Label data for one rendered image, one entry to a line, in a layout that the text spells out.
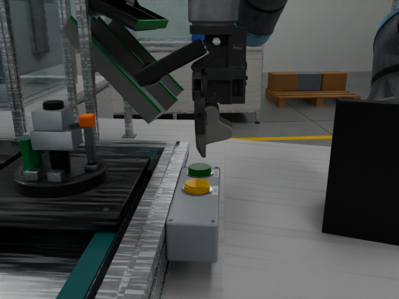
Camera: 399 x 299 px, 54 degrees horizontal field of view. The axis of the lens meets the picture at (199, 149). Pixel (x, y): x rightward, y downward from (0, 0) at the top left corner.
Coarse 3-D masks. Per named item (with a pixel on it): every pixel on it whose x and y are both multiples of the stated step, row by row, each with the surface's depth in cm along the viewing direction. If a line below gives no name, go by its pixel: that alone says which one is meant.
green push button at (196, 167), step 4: (192, 164) 68; (196, 164) 68; (200, 164) 68; (204, 164) 68; (188, 168) 67; (192, 168) 66; (196, 168) 66; (200, 168) 66; (204, 168) 66; (208, 168) 66; (188, 172) 67; (192, 172) 66; (196, 172) 66; (200, 172) 65; (204, 172) 66; (208, 172) 66
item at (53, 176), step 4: (48, 172) 56; (52, 172) 56; (56, 172) 56; (60, 172) 56; (48, 176) 56; (52, 176) 56; (56, 176) 56; (60, 176) 56; (64, 176) 57; (48, 180) 56; (52, 180) 56; (56, 180) 56; (60, 180) 56
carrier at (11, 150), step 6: (0, 144) 80; (6, 144) 80; (0, 150) 76; (6, 150) 76; (12, 150) 76; (18, 150) 76; (0, 156) 73; (6, 156) 73; (12, 156) 73; (18, 156) 75; (0, 162) 70; (6, 162) 71; (0, 168) 69
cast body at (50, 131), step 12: (48, 108) 57; (60, 108) 58; (36, 120) 57; (48, 120) 57; (60, 120) 57; (72, 120) 61; (36, 132) 58; (48, 132) 58; (60, 132) 58; (72, 132) 58; (36, 144) 59; (48, 144) 58; (60, 144) 58; (72, 144) 58
